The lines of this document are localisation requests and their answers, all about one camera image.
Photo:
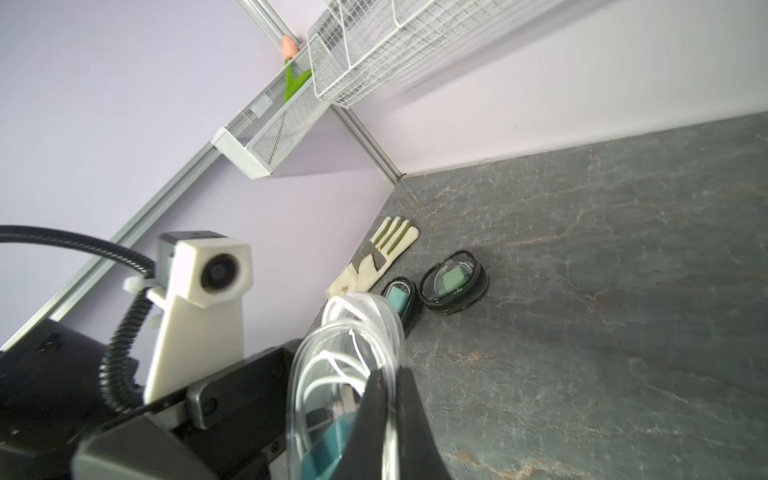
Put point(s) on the white wire wall shelf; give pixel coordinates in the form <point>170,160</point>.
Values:
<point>357,46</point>

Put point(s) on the artificial pink tulip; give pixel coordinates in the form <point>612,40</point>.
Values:
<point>291,111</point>

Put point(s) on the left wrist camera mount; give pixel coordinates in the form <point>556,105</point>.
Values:
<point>200,280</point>

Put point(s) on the white mesh wall basket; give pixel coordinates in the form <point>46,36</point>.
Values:
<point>260,137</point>

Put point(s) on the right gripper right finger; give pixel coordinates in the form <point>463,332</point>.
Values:
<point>418,455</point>

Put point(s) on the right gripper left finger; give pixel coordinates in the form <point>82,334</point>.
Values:
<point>363,456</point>

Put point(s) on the teal charger block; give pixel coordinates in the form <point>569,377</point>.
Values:
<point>322,459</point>
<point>398,294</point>

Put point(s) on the green charger block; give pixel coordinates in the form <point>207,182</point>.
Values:
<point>451,278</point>

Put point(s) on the beige gardening glove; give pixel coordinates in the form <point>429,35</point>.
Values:
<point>391,239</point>

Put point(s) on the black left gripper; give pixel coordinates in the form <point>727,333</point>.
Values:
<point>229,425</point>

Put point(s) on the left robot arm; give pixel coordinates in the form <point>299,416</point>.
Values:
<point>57,385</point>

